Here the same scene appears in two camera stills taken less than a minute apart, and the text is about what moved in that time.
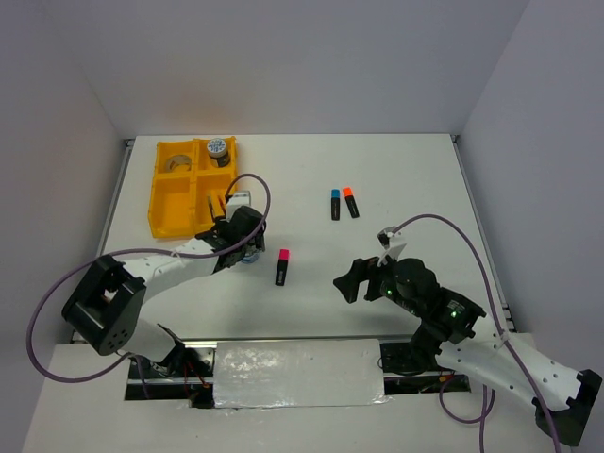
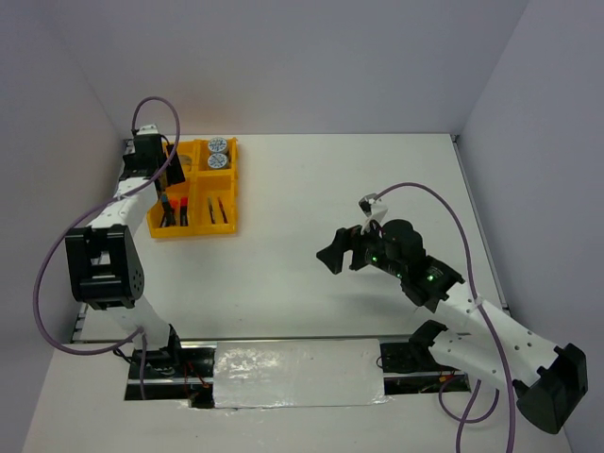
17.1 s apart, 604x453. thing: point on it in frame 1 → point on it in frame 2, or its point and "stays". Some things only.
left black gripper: [257, 243] → [174, 172]
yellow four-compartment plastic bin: [186, 174] stays
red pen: [222, 205] stays
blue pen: [210, 209] stays
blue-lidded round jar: [249, 260] → [217, 160]
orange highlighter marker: [348, 193] → [174, 205]
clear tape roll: [177, 159] stays
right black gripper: [360, 269] → [345, 239]
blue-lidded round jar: [217, 149] stays
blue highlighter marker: [335, 204] → [166, 214]
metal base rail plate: [236, 373] stays
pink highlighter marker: [282, 266] → [183, 214]
